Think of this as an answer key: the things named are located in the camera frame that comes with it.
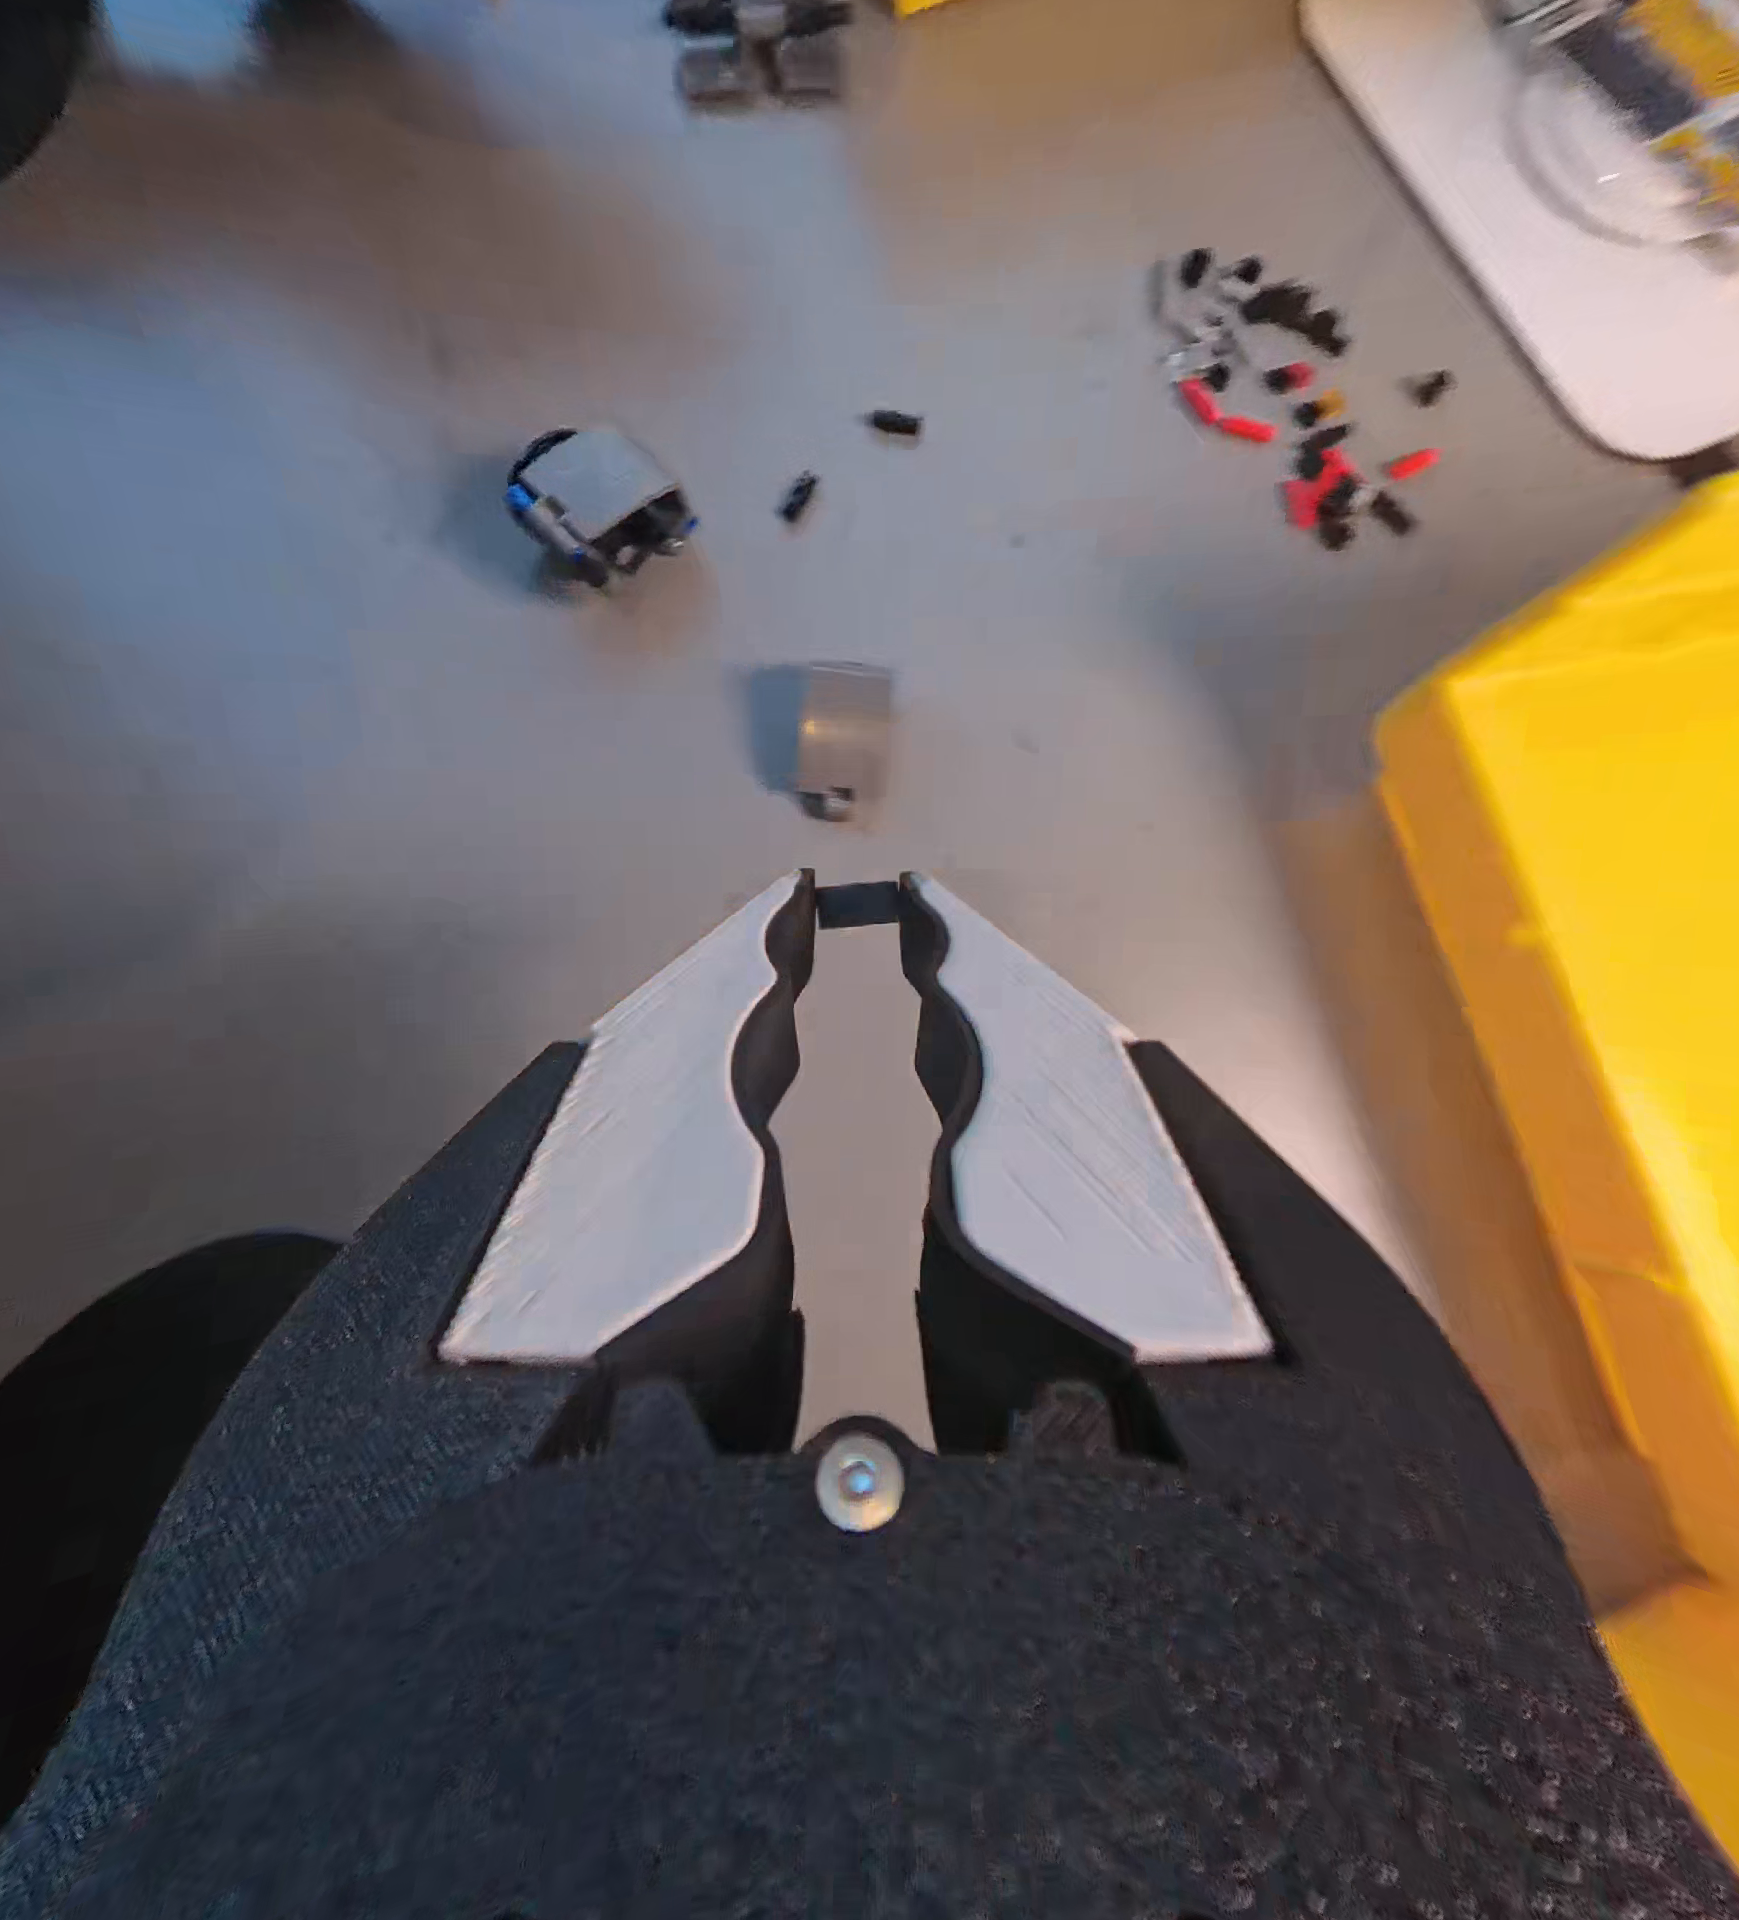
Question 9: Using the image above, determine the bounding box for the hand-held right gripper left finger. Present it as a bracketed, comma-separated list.
[438, 863, 825, 1455]

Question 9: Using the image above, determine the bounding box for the grey toy panel assembly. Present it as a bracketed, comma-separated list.
[662, 0, 861, 114]

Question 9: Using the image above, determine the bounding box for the yellow printed leaflet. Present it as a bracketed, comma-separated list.
[1486, 0, 1739, 274]

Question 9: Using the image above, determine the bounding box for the black toy wheel assembly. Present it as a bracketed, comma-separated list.
[505, 427, 700, 595]

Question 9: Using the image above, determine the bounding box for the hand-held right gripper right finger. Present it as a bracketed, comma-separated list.
[895, 870, 1277, 1455]

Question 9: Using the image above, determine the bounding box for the white book stand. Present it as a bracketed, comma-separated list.
[1301, 0, 1739, 459]

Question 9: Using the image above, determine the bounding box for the yellow plastic bin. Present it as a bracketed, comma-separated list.
[1376, 459, 1739, 1920]

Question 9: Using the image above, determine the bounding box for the pile of small toy parts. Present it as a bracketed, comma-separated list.
[1147, 249, 1461, 554]

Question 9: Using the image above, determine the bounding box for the grey desk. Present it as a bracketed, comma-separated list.
[0, 0, 1739, 1647]

